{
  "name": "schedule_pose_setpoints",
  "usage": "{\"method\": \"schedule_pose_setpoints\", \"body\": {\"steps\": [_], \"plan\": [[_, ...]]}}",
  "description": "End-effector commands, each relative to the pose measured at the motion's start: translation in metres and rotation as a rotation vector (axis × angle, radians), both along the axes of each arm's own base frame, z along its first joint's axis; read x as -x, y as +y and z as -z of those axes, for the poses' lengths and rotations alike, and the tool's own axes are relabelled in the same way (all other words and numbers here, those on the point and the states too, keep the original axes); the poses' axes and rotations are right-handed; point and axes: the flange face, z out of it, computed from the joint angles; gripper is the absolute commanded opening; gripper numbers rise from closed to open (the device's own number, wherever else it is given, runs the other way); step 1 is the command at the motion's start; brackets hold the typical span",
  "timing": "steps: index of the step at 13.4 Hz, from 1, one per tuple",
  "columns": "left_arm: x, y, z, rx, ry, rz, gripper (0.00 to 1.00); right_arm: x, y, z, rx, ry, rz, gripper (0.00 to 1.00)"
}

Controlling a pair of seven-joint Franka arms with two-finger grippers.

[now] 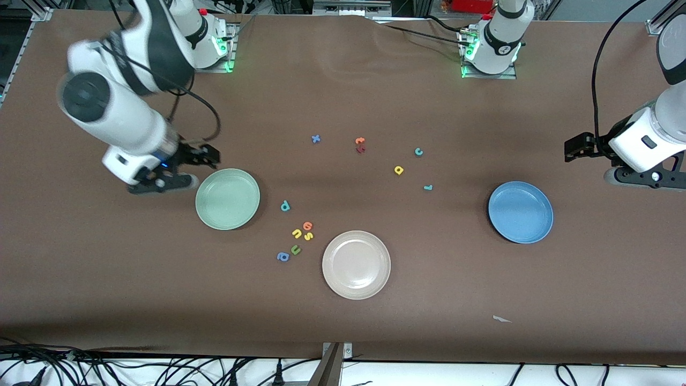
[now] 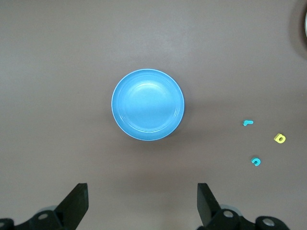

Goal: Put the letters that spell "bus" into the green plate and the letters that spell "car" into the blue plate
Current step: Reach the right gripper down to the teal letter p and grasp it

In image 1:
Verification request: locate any green plate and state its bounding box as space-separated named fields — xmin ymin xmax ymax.
xmin=195 ymin=168 xmax=261 ymax=231

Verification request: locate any blue plate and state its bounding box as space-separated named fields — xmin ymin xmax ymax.
xmin=488 ymin=181 xmax=554 ymax=244

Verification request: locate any silver aluminium corner profile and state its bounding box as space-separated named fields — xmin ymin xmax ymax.
xmin=646 ymin=0 xmax=686 ymax=37
xmin=0 ymin=8 xmax=54 ymax=108

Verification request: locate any red box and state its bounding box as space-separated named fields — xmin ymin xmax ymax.
xmin=452 ymin=0 xmax=496 ymax=14

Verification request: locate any beige plate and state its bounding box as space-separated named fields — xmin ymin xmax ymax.
xmin=322 ymin=231 xmax=391 ymax=300

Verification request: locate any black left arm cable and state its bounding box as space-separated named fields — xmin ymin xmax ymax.
xmin=591 ymin=0 xmax=644 ymax=156

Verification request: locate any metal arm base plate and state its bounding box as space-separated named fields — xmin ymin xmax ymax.
xmin=193 ymin=21 xmax=239 ymax=73
xmin=461 ymin=29 xmax=518 ymax=80

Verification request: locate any thin black table cable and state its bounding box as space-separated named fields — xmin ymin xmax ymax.
xmin=426 ymin=15 xmax=471 ymax=33
xmin=383 ymin=24 xmax=466 ymax=44

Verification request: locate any silver aluminium rail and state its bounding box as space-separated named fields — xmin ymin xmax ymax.
xmin=312 ymin=0 xmax=393 ymax=18

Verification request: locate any thick black floor cable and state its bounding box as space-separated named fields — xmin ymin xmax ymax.
xmin=0 ymin=338 xmax=108 ymax=370

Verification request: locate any metal table edge bracket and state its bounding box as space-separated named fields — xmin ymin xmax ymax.
xmin=308 ymin=342 xmax=353 ymax=386

